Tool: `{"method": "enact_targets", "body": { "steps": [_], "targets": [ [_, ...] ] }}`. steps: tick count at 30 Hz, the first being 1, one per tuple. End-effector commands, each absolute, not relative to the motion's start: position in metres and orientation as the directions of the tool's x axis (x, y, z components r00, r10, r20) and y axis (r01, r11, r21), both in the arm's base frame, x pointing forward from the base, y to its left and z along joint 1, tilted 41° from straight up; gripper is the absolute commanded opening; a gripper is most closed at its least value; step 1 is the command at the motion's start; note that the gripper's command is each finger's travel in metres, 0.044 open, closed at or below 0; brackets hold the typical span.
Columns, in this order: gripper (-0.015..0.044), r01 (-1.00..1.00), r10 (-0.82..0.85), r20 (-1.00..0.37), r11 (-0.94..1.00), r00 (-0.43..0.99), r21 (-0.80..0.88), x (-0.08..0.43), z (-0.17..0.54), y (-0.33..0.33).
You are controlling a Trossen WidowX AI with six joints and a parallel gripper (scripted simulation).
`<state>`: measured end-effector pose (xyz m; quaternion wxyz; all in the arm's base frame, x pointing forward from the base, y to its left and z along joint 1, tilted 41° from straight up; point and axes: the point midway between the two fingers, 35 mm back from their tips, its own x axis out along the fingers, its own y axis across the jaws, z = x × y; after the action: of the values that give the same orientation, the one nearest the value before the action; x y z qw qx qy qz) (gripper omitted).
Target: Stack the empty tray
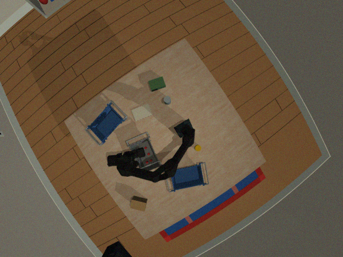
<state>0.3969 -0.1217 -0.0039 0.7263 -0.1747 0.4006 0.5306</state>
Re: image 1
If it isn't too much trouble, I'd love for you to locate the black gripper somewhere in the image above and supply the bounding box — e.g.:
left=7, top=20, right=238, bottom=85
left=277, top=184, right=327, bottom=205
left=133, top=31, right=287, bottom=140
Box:
left=117, top=148, right=145, bottom=160

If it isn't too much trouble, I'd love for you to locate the green rectangular block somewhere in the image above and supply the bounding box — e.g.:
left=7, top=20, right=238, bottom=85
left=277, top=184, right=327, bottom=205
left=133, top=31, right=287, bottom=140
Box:
left=148, top=77, right=166, bottom=91

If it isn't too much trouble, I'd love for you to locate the grey cylinder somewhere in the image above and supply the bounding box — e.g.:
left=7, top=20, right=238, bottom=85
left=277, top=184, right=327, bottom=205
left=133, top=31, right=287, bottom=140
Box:
left=163, top=96, right=171, bottom=104

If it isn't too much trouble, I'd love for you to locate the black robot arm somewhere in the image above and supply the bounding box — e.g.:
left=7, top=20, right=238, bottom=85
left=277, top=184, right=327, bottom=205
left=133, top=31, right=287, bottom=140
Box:
left=107, top=124, right=195, bottom=183

